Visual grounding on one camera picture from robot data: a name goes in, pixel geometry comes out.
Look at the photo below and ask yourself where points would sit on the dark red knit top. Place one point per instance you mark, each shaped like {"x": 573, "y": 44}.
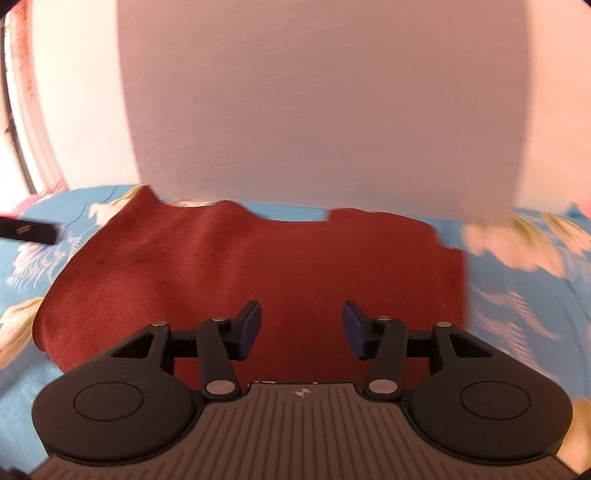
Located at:
{"x": 156, "y": 262}

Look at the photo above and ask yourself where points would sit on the blue floral bed sheet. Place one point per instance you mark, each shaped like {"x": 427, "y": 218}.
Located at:
{"x": 528, "y": 286}

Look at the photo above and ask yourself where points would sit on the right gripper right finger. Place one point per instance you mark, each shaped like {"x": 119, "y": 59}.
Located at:
{"x": 389, "y": 342}

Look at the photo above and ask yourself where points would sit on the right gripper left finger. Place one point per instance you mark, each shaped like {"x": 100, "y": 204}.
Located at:
{"x": 215, "y": 343}

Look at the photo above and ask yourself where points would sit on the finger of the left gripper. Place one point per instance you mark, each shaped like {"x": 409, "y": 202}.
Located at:
{"x": 25, "y": 230}

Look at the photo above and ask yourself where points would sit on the dark window frame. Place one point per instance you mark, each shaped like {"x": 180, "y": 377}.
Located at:
{"x": 11, "y": 128}

